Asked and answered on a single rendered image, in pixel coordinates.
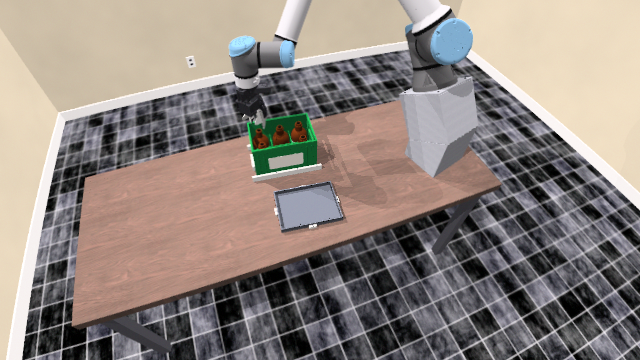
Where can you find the green bottle crate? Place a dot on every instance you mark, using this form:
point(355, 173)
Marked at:
point(284, 157)

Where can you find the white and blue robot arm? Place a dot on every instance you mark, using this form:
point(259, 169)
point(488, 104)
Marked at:
point(444, 41)

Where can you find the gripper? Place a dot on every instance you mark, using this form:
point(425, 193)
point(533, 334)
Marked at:
point(253, 101)

